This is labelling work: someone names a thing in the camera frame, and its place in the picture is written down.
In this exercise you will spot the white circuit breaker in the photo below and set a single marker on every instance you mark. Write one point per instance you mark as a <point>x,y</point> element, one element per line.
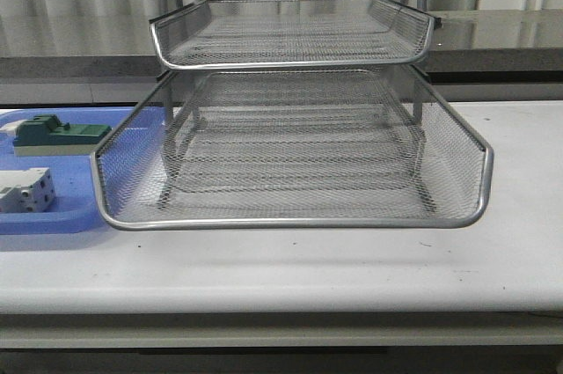
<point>27,191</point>

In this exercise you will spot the blue plastic tray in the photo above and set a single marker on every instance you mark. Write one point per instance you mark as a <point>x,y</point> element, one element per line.
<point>66,189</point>

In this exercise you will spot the grey stone counter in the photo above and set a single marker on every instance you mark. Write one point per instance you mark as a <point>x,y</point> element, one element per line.
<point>81,61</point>

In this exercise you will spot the green and beige switch block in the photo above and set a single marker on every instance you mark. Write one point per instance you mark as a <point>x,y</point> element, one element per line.
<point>47,135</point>

